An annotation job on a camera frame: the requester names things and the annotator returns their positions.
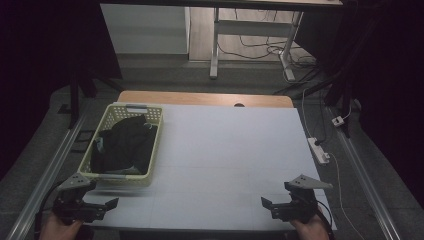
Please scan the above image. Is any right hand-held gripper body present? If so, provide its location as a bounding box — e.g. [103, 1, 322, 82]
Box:
[270, 173, 334, 224]

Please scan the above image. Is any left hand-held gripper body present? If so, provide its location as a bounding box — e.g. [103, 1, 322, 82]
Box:
[52, 172, 107, 226]

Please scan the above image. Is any person's left hand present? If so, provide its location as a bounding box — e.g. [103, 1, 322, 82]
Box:
[38, 211, 85, 240]

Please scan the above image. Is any person's right hand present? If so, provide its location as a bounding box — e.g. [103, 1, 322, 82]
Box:
[289, 207, 332, 240]

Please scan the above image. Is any grey cloth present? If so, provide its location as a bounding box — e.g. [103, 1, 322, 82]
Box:
[94, 137, 143, 176]

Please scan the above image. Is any white table cover sheet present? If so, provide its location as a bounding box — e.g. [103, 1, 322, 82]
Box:
[82, 102, 338, 232]

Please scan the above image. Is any white power strip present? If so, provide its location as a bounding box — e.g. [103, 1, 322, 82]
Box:
[306, 136, 331, 166]

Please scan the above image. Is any dark cloth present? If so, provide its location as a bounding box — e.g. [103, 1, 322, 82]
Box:
[89, 114, 159, 175]

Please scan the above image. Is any pale yellow plastic basket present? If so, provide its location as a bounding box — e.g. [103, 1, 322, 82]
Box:
[76, 103, 165, 187]

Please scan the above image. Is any black stand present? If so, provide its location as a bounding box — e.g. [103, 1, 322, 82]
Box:
[57, 64, 125, 130]
[272, 56, 359, 139]

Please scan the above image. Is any white cabinet panel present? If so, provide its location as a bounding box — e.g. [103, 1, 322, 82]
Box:
[99, 3, 192, 56]

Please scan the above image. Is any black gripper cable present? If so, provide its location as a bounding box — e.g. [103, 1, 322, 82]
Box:
[33, 179, 68, 240]
[314, 199, 335, 234]

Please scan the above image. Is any metal floor rail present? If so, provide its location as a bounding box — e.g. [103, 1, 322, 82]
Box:
[327, 105, 403, 240]
[5, 111, 89, 240]

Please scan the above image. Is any thin white cable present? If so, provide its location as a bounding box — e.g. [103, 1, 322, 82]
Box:
[327, 152, 366, 240]

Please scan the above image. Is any tangle of floor cables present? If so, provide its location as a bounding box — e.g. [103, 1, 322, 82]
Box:
[216, 9, 318, 85]

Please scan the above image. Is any white desk frame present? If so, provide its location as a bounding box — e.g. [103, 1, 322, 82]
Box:
[208, 7, 305, 83]

